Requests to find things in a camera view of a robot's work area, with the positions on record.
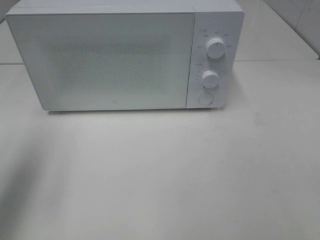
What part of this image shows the round white door button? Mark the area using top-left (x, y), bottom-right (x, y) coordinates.
top-left (198, 93), bottom-right (214, 106)

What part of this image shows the white microwave knob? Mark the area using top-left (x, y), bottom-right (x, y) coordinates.
top-left (205, 36), bottom-right (226, 59)
top-left (201, 70), bottom-right (220, 89)

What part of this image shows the white microwave door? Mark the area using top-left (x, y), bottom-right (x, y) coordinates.
top-left (7, 13), bottom-right (194, 111)

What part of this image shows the white microwave oven body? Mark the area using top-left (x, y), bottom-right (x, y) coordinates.
top-left (5, 0), bottom-right (245, 111)

